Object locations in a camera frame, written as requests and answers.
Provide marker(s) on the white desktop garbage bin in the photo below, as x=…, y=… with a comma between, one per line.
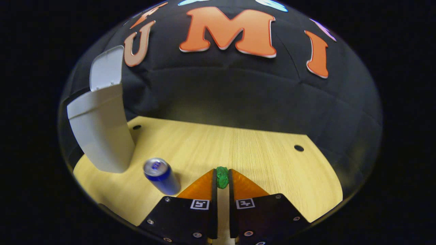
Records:
x=102, y=132

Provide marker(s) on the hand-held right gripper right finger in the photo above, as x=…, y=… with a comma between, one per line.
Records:
x=265, y=219

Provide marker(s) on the wooden desktop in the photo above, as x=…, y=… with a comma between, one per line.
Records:
x=259, y=160

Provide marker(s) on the green paper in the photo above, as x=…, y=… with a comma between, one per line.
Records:
x=222, y=177

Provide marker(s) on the blue pop can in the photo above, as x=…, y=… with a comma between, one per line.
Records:
x=163, y=178

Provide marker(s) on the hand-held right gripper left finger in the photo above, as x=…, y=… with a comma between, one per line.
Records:
x=180, y=221

